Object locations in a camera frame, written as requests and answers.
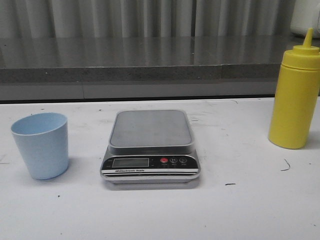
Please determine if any light blue plastic cup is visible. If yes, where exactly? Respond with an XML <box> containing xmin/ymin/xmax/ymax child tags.
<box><xmin>11</xmin><ymin>112</ymin><xmax>69</xmax><ymax>180</ymax></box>

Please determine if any yellow squeeze bottle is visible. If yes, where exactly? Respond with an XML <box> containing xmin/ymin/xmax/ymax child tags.
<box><xmin>268</xmin><ymin>28</ymin><xmax>320</xmax><ymax>149</ymax></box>

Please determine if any silver digital kitchen scale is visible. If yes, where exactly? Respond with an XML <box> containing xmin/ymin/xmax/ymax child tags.
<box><xmin>100</xmin><ymin>109</ymin><xmax>201</xmax><ymax>184</ymax></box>

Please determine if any grey stone counter ledge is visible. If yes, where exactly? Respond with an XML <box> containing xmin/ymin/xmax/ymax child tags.
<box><xmin>0</xmin><ymin>34</ymin><xmax>320</xmax><ymax>101</ymax></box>

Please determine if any white appliance in background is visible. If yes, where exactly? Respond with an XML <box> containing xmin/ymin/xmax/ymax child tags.
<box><xmin>290</xmin><ymin>0</ymin><xmax>320</xmax><ymax>39</ymax></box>

